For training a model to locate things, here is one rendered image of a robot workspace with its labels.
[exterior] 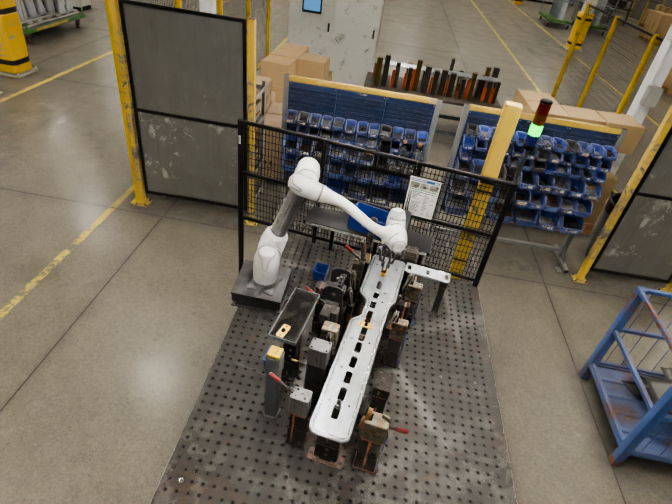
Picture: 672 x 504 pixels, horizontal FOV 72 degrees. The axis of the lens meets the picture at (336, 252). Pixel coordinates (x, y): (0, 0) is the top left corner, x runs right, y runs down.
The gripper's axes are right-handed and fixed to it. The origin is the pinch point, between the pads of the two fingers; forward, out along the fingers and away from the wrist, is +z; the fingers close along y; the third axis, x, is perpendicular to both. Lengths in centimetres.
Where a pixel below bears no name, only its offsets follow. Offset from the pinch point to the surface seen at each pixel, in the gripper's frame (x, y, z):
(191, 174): 145, -221, 62
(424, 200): 54, 12, -22
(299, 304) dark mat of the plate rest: -62, -34, -10
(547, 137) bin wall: 226, 105, -26
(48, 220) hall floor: 69, -336, 107
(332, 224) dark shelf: 36, -45, 4
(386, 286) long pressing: -9.9, 4.2, 6.5
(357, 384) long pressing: -87, 5, 6
